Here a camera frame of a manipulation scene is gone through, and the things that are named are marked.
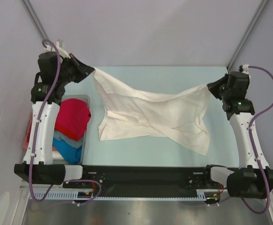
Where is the right aluminium frame post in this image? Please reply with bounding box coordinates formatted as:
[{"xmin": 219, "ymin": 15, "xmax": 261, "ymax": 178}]
[{"xmin": 226, "ymin": 0, "xmax": 271, "ymax": 71}]

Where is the magenta t-shirt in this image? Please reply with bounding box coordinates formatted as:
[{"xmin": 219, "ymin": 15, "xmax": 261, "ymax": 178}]
[{"xmin": 55, "ymin": 98, "xmax": 91, "ymax": 135}]

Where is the white slotted cable duct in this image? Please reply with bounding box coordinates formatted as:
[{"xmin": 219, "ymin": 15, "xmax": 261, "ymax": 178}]
[{"xmin": 35, "ymin": 189, "xmax": 221, "ymax": 202}]

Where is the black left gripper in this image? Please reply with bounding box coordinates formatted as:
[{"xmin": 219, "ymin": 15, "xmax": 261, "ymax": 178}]
[{"xmin": 56, "ymin": 53, "xmax": 94, "ymax": 86}]

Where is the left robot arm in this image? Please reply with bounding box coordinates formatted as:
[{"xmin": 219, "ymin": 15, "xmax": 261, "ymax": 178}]
[{"xmin": 14, "ymin": 52, "xmax": 95, "ymax": 188}]

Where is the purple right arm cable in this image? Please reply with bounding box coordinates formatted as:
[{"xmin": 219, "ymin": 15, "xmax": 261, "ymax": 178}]
[{"xmin": 206, "ymin": 66, "xmax": 273, "ymax": 214}]

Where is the aluminium frame post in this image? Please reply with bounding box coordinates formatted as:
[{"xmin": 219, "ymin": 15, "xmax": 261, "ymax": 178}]
[
  {"xmin": 226, "ymin": 0, "xmax": 271, "ymax": 71},
  {"xmin": 20, "ymin": 0, "xmax": 49, "ymax": 40}
]

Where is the left aluminium frame post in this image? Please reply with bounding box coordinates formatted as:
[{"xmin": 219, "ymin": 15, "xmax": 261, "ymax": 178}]
[{"xmin": 20, "ymin": 0, "xmax": 49, "ymax": 40}]

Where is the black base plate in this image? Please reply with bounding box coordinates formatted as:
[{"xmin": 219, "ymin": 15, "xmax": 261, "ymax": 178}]
[{"xmin": 63, "ymin": 165, "xmax": 224, "ymax": 197}]

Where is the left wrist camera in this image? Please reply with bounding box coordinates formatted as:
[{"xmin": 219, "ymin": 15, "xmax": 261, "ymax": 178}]
[{"xmin": 44, "ymin": 41, "xmax": 71, "ymax": 59}]

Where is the pink folded t-shirt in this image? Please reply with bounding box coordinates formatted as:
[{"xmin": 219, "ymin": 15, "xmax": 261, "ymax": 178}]
[{"xmin": 22, "ymin": 131, "xmax": 30, "ymax": 150}]

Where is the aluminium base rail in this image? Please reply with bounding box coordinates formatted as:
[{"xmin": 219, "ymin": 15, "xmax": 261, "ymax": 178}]
[{"xmin": 14, "ymin": 179, "xmax": 64, "ymax": 225}]

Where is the white folded t-shirt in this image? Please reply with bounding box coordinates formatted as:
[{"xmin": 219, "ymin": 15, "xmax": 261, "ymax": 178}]
[{"xmin": 52, "ymin": 150, "xmax": 64, "ymax": 161}]

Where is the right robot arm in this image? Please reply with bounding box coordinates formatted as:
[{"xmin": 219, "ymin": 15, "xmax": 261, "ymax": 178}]
[{"xmin": 202, "ymin": 71, "xmax": 273, "ymax": 199}]

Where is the white t-shirt with red print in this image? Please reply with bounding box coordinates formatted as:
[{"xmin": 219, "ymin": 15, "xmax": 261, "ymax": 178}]
[{"xmin": 93, "ymin": 69, "xmax": 211, "ymax": 156}]

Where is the clear plastic bin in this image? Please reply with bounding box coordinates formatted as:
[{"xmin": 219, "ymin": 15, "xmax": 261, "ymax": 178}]
[{"xmin": 20, "ymin": 94, "xmax": 91, "ymax": 170}]

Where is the dark red folded t-shirt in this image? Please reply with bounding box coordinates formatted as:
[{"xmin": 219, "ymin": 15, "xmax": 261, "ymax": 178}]
[{"xmin": 26, "ymin": 113, "xmax": 33, "ymax": 143}]

